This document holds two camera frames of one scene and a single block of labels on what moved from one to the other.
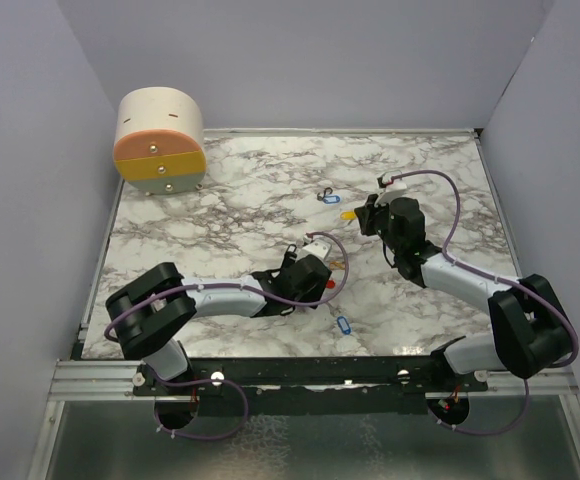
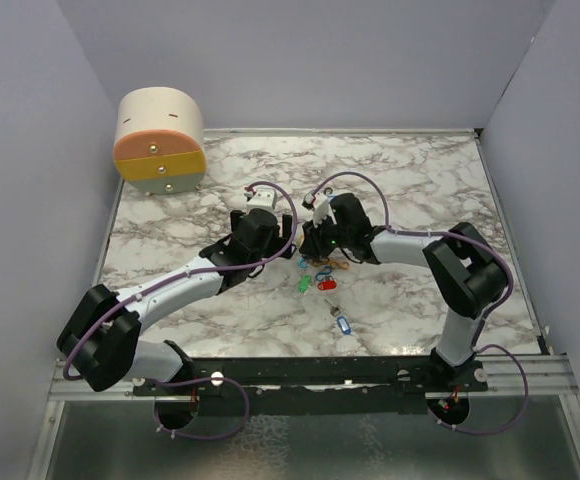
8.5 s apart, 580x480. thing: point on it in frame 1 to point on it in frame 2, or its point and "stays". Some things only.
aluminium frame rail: [114, 380] stays
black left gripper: [314, 295] to [278, 243]
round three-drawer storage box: [159, 145] stays
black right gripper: [367, 212] to [311, 245]
